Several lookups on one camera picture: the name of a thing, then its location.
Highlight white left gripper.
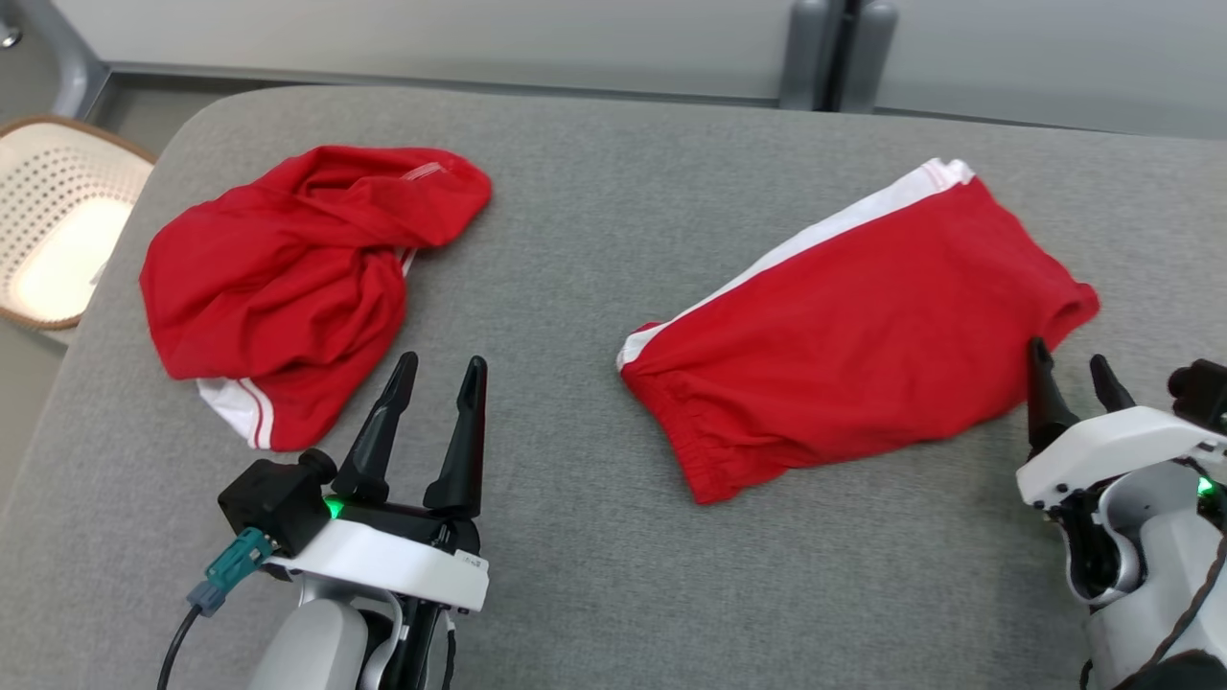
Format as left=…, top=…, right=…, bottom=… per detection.
left=264, top=352, right=490, bottom=614

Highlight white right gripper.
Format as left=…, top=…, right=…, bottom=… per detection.
left=1016, top=336, right=1227, bottom=509

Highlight red basketball jersey white sleeves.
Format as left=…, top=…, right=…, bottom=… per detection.
left=139, top=146, right=494, bottom=452

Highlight red shorts with white stripe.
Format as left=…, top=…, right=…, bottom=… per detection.
left=616, top=158, right=1101, bottom=506

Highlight beige perforated laundry basket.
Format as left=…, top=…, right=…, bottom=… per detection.
left=0, top=115, right=157, bottom=332

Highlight left black cable teal connector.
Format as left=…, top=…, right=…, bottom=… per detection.
left=158, top=527, right=274, bottom=690

